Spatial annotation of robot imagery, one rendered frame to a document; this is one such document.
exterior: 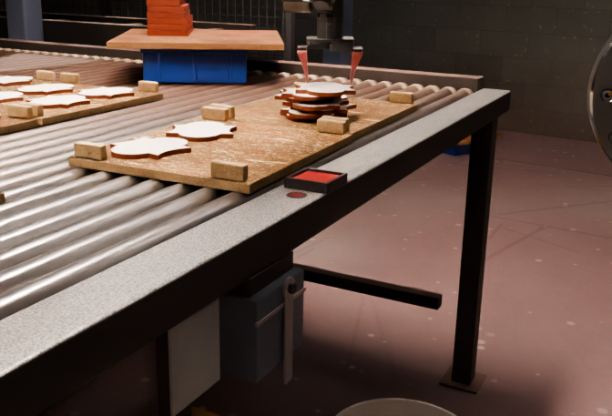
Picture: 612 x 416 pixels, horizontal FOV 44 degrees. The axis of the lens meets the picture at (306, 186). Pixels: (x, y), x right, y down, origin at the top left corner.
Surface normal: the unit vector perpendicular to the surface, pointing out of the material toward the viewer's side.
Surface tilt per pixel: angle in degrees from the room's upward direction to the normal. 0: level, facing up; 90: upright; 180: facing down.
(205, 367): 90
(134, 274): 0
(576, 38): 90
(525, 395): 0
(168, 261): 0
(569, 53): 90
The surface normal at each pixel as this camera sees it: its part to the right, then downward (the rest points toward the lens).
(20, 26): -0.46, 0.24
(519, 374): 0.02, -0.96
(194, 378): 0.89, 0.14
